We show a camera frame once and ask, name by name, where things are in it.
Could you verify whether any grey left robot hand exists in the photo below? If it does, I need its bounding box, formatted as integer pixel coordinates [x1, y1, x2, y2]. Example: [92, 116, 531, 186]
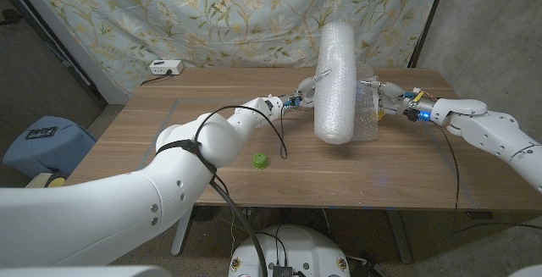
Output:
[296, 68, 332, 109]

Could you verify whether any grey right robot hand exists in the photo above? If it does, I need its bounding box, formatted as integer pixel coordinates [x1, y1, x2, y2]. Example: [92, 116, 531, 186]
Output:
[359, 79, 424, 119]

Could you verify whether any clear bubble wrap roll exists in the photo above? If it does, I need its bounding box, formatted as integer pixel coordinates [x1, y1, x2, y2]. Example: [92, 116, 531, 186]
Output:
[312, 20, 380, 146]

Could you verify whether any white domed robot base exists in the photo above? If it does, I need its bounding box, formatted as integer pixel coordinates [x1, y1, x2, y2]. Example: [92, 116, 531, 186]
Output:
[228, 224, 351, 277]

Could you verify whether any green bottle cap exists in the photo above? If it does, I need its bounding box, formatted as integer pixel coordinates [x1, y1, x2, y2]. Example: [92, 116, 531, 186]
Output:
[252, 152, 269, 170]

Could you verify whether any black backdrop stand pole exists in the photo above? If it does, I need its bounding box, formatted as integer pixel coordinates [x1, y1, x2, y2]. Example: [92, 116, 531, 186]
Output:
[406, 0, 451, 69]

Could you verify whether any floral printed backdrop cloth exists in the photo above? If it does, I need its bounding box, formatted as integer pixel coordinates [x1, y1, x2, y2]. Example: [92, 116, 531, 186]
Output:
[23, 0, 448, 98]

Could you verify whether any grey table leg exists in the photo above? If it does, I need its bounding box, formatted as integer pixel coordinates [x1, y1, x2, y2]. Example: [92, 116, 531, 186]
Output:
[385, 208, 414, 265]

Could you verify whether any white power strip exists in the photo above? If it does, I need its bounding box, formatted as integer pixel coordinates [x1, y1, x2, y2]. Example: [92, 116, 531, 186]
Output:
[149, 59, 185, 76]

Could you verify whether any black power brick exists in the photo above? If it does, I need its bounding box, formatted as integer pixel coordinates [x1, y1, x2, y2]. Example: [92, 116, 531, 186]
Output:
[349, 256, 384, 277]

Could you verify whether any grey hub box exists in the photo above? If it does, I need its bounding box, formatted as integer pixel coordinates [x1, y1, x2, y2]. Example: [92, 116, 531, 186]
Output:
[272, 263, 294, 277]

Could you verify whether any white table leg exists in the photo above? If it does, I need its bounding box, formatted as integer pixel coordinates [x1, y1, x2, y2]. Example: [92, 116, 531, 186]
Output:
[170, 207, 196, 257]

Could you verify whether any white and yellow pad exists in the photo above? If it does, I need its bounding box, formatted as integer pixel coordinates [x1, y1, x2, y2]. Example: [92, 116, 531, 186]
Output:
[25, 173, 67, 189]

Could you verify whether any white robot torso edge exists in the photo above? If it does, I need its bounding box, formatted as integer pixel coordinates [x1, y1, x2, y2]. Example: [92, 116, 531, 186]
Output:
[0, 265, 173, 277]

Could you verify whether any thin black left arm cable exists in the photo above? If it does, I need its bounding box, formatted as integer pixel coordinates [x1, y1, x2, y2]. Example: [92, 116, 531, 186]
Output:
[194, 105, 289, 160]

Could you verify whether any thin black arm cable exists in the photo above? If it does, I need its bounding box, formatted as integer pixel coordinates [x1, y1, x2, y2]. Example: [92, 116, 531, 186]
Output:
[434, 123, 542, 232]
[194, 105, 289, 160]

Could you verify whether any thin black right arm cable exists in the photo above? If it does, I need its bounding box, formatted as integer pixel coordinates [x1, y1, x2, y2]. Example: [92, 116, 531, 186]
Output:
[434, 123, 542, 232]

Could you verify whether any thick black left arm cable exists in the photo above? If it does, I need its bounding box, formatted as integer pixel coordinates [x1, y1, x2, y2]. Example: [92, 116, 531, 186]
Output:
[209, 175, 268, 277]

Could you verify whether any black power strip cable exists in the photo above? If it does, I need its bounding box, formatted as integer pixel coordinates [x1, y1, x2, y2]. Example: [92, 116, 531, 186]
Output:
[141, 69, 173, 86]

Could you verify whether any grey corner post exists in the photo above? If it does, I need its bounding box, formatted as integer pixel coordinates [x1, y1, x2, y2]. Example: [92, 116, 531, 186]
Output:
[6, 0, 130, 105]

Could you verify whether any black wall fixture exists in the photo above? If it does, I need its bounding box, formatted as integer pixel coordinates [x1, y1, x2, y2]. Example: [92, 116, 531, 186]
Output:
[0, 8, 25, 27]

